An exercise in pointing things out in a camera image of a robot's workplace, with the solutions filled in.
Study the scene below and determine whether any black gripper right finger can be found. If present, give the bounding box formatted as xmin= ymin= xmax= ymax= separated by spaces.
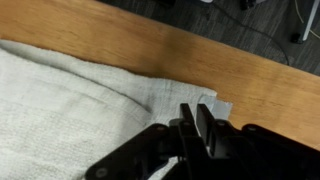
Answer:
xmin=196 ymin=104 xmax=320 ymax=180

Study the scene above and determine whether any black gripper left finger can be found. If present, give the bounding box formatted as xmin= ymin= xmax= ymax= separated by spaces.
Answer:
xmin=84 ymin=103 xmax=199 ymax=180

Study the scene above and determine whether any white cloth towel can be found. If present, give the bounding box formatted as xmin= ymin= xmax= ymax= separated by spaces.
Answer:
xmin=0 ymin=40 xmax=216 ymax=180

